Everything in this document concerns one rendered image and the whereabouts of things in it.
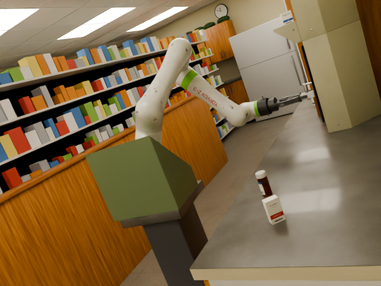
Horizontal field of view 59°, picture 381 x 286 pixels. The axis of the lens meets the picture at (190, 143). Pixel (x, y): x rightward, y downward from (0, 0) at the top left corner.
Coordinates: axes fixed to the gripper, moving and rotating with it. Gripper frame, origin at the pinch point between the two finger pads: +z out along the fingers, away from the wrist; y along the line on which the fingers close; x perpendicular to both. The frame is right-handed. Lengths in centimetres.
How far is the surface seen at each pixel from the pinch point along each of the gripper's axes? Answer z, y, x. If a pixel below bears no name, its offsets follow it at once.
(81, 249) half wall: -190, -26, 65
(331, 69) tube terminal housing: 14.6, -5.1, -9.9
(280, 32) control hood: -2.7, -4.1, -34.4
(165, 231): -65, -68, 30
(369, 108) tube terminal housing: 25.2, 2.6, 15.4
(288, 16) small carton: 1.2, 5.1, -39.7
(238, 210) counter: -20, -78, 17
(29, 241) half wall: -190, -58, 34
